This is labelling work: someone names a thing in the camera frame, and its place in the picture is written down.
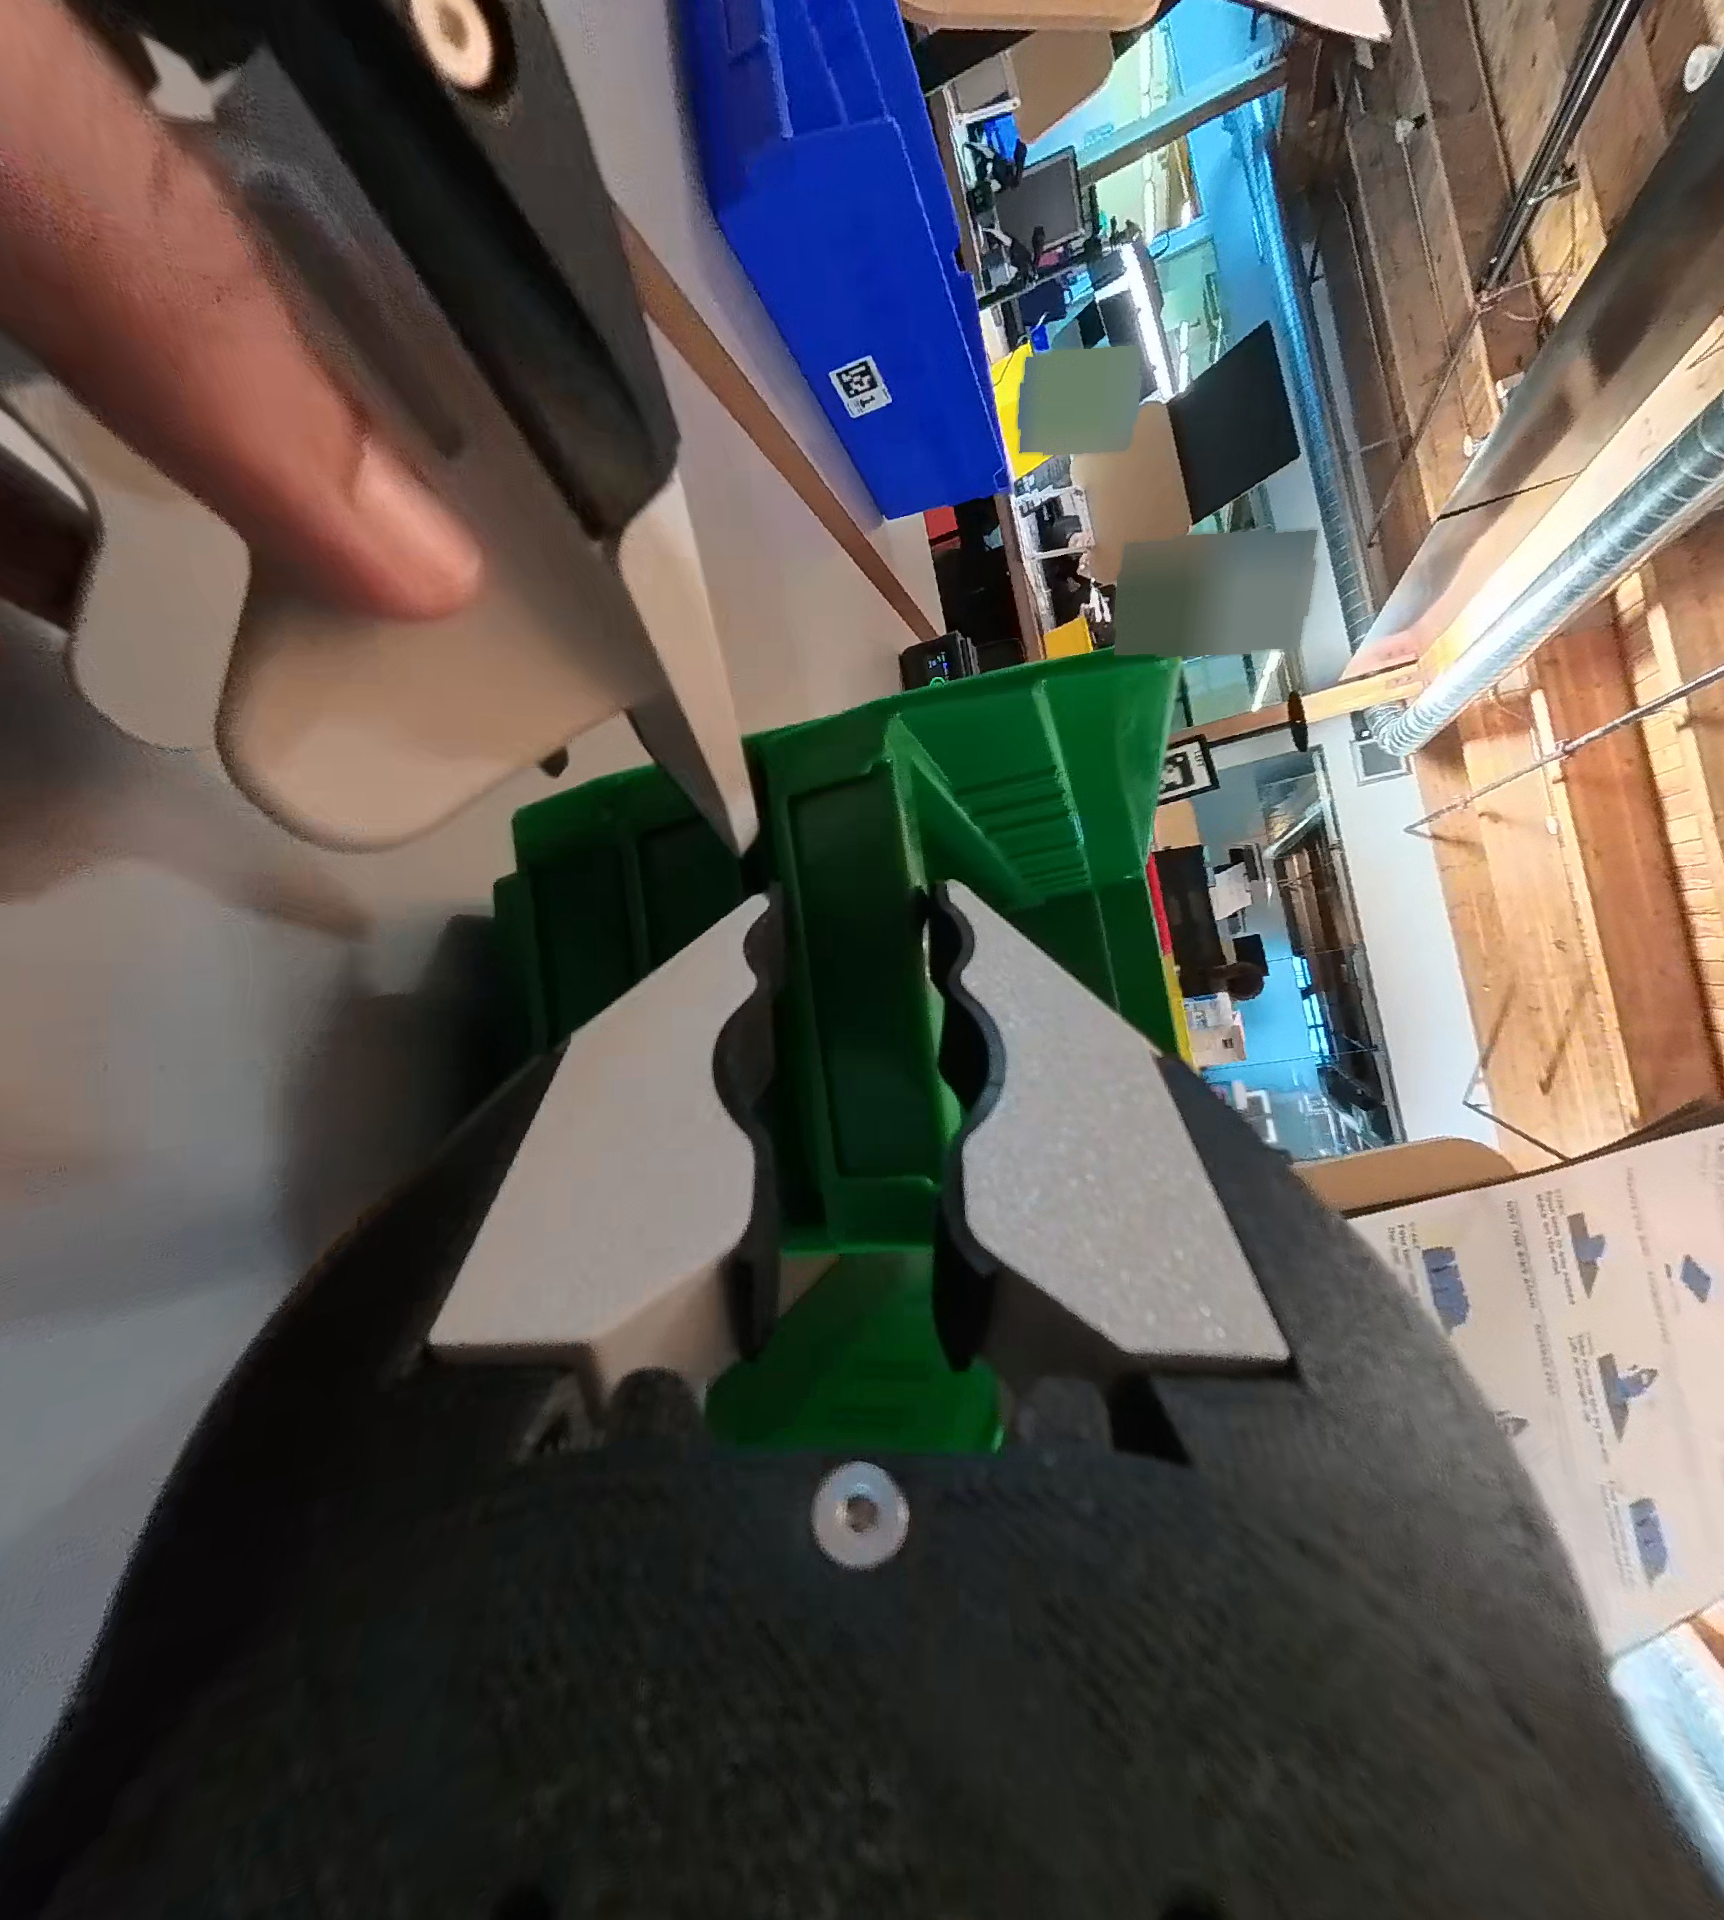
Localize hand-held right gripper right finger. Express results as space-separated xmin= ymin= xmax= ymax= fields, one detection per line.
xmin=927 ymin=881 xmax=1294 ymax=1387

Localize person's left hand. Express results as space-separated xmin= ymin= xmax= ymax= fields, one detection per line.
xmin=0 ymin=60 xmax=486 ymax=730

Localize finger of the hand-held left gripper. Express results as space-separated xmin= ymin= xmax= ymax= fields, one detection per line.
xmin=617 ymin=481 xmax=762 ymax=862

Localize large green plastic bin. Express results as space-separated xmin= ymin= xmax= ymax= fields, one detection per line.
xmin=704 ymin=652 xmax=1184 ymax=1459

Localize black ceiling pipe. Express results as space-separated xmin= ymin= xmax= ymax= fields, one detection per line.
xmin=1477 ymin=0 xmax=1657 ymax=311

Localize silver rectangular air duct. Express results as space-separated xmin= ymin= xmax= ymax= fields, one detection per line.
xmin=1345 ymin=0 xmax=1724 ymax=684

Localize blue plastic bin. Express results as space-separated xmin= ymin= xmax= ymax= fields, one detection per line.
xmin=675 ymin=0 xmax=1016 ymax=522

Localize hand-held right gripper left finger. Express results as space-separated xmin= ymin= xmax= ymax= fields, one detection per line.
xmin=426 ymin=892 xmax=786 ymax=1398

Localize instruction sheet with blue pictures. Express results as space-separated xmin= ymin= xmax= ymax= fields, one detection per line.
xmin=1346 ymin=1106 xmax=1724 ymax=1660

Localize black monitor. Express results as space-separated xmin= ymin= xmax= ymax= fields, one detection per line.
xmin=1166 ymin=318 xmax=1303 ymax=528

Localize medium green plastic bin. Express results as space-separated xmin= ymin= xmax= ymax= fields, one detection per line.
xmin=491 ymin=762 xmax=762 ymax=1061

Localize brown cardboard board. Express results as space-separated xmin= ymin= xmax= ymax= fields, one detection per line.
xmin=1288 ymin=1103 xmax=1724 ymax=1220

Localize spiral round air duct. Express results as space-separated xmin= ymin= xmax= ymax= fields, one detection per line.
xmin=1365 ymin=292 xmax=1724 ymax=753

